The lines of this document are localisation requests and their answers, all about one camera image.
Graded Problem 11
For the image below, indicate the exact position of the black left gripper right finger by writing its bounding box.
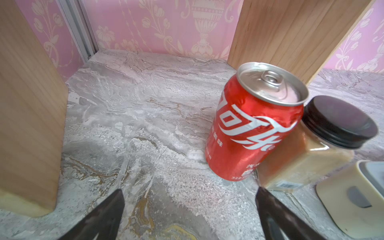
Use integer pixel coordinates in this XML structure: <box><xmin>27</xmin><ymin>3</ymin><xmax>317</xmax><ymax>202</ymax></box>
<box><xmin>255</xmin><ymin>187</ymin><xmax>325</xmax><ymax>240</ymax></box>

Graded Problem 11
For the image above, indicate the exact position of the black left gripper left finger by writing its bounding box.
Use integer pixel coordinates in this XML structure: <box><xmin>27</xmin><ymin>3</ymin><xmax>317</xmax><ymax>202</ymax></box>
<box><xmin>60</xmin><ymin>189</ymin><xmax>125</xmax><ymax>240</ymax></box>

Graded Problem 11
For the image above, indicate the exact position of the cream plastic wrap dispenser box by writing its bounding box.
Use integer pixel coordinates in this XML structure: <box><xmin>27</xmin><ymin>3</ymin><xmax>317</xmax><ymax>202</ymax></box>
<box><xmin>316</xmin><ymin>161</ymin><xmax>384</xmax><ymax>239</ymax></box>

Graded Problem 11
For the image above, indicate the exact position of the red cola can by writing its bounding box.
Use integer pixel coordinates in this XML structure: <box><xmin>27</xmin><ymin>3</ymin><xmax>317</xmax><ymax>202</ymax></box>
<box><xmin>205</xmin><ymin>62</ymin><xmax>309</xmax><ymax>182</ymax></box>

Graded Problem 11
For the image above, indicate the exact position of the wooden two-tier shelf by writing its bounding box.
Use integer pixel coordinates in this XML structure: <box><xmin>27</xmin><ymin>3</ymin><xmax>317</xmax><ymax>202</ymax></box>
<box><xmin>0</xmin><ymin>0</ymin><xmax>376</xmax><ymax>218</ymax></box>

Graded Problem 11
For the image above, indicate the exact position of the aluminium corner frame post left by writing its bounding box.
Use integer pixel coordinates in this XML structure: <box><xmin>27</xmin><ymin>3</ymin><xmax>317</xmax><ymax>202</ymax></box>
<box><xmin>58</xmin><ymin>0</ymin><xmax>99</xmax><ymax>63</ymax></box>

